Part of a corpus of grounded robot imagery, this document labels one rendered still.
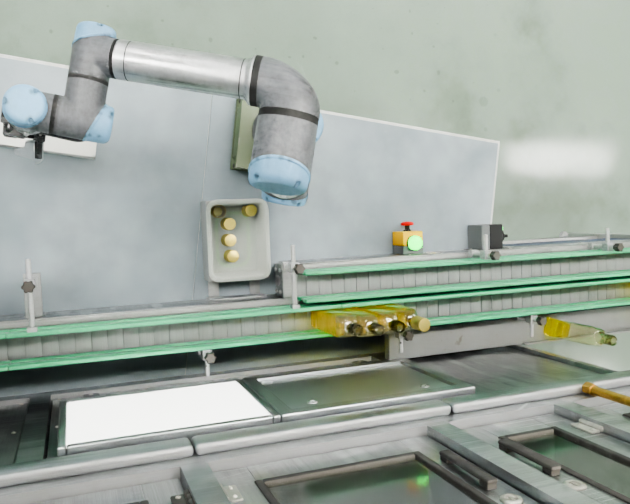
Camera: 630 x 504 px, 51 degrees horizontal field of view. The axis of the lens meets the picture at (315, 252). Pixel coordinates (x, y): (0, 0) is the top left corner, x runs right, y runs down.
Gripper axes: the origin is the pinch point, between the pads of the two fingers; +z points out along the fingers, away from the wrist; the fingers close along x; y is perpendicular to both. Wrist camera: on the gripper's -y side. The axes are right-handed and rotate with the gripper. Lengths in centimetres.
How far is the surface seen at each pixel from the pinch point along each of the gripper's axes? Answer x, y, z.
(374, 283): 29, -91, 7
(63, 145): 1.2, -4.1, 13.8
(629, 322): 34, -189, 7
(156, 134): -6.1, -27.2, 19.8
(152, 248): 25.0, -29.3, 19.8
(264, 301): 36, -59, 7
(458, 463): 55, -75, -68
